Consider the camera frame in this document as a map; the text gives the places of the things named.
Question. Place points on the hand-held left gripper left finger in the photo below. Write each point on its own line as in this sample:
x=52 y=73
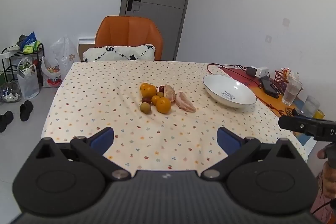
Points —
x=102 y=138

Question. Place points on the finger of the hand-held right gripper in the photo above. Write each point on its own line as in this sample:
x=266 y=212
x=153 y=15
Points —
x=294 y=124
x=316 y=119

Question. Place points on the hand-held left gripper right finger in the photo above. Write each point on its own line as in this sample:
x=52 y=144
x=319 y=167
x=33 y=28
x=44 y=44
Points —
x=228 y=140

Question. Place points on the yellow-green round fruit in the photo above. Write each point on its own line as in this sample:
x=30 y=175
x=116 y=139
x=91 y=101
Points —
x=160 y=94
x=145 y=108

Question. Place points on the white ceramic bowl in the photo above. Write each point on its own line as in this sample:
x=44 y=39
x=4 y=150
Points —
x=223 y=85

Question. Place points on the peeled citrus segment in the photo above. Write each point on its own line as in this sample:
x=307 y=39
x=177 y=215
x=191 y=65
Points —
x=169 y=93
x=185 y=102

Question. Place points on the dark red jujube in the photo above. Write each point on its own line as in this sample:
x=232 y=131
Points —
x=161 y=88
x=146 y=100

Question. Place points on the small orange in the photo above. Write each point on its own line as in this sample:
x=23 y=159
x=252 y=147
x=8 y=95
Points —
x=143 y=86
x=155 y=100

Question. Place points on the large orange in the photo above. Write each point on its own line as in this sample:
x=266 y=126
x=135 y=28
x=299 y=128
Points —
x=163 y=104
x=148 y=90

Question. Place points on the person's right hand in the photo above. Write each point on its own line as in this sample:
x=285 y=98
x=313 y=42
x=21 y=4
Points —
x=329 y=182

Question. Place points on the clear drinking glass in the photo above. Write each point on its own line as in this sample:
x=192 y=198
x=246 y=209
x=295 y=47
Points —
x=310 y=106
x=291 y=92

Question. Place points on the red orange table mat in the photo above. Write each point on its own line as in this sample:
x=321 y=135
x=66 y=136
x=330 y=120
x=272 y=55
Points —
x=265 y=100

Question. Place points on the black phone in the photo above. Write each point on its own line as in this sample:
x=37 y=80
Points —
x=269 y=87

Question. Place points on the white power adapter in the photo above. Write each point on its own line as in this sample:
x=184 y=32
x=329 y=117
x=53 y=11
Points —
x=262 y=72

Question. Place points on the black power adapter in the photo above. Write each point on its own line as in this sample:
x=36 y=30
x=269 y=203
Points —
x=251 y=71

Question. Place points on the pink patterned clothing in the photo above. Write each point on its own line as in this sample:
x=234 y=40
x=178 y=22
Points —
x=321 y=208

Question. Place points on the white red printed bag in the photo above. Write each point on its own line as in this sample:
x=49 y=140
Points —
x=51 y=77

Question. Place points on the black slipper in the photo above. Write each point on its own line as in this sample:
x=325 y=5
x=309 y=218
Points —
x=5 y=120
x=26 y=109

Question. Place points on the white black fluffy pillow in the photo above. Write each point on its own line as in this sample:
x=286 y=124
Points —
x=118 y=54

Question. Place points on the cardboard box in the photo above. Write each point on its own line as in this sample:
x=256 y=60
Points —
x=86 y=50

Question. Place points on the white plastic bag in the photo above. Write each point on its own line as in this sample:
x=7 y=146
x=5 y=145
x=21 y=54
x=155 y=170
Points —
x=27 y=85

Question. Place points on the clear plastic bag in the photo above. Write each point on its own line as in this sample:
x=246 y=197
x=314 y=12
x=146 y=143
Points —
x=65 y=53

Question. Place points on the clear plastic container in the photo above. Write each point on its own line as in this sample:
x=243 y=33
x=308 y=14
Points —
x=10 y=92

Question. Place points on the orange leather chair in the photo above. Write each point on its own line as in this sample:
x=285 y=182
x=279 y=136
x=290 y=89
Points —
x=128 y=29

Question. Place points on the green packet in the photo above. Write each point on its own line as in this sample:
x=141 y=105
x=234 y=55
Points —
x=31 y=47

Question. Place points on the green box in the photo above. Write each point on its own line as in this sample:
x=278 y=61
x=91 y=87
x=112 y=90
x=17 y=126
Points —
x=2 y=78

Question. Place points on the black metal rack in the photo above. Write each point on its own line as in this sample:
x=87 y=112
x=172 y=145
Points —
x=10 y=61

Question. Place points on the blue packet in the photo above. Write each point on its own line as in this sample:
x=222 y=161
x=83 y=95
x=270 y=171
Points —
x=29 y=39

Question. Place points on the white cloth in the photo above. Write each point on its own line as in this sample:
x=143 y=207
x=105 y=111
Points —
x=9 y=50

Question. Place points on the dark cloth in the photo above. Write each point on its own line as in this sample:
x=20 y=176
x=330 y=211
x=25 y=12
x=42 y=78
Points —
x=21 y=39

